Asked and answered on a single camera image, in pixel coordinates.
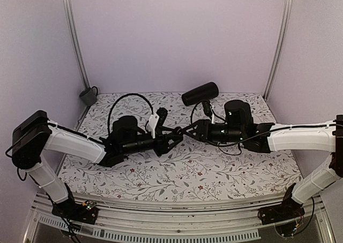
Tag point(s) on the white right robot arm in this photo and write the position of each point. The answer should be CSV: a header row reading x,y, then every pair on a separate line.
x,y
315,137

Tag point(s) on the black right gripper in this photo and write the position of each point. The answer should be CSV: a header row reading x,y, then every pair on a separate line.
x,y
202,125

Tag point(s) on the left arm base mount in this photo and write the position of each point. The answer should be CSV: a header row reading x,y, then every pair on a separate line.
x,y
85,212

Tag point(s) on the black round earbud case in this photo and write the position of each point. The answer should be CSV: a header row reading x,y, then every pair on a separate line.
x,y
178,131

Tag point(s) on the left aluminium frame post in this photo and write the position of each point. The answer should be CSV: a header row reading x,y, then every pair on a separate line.
x,y
75,42

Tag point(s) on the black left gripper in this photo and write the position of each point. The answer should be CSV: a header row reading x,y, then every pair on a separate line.
x,y
164,151

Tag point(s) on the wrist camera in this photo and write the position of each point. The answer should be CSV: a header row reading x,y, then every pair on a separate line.
x,y
156,120
207,109

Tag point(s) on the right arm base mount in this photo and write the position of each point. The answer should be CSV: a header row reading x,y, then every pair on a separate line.
x,y
287,209

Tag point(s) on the black cylindrical speaker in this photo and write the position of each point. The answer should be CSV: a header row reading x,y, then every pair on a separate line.
x,y
204,92

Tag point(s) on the floral patterned table mat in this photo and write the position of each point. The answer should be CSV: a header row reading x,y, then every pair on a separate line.
x,y
192,171

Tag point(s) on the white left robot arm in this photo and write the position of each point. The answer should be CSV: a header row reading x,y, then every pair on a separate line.
x,y
38,134

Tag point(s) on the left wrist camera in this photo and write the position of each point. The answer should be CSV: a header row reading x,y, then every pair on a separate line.
x,y
156,120

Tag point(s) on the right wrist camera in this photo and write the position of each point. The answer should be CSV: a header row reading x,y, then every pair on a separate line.
x,y
207,109

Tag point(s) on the right aluminium frame post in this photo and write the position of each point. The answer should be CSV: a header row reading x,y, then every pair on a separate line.
x,y
285,17

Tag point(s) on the aluminium front rail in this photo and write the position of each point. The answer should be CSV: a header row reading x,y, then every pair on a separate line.
x,y
208,221

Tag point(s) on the aluminium frame post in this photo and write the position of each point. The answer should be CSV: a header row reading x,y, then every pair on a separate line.
x,y
285,17
75,42

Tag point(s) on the grey mug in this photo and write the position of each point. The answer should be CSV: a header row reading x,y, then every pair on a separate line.
x,y
89,96

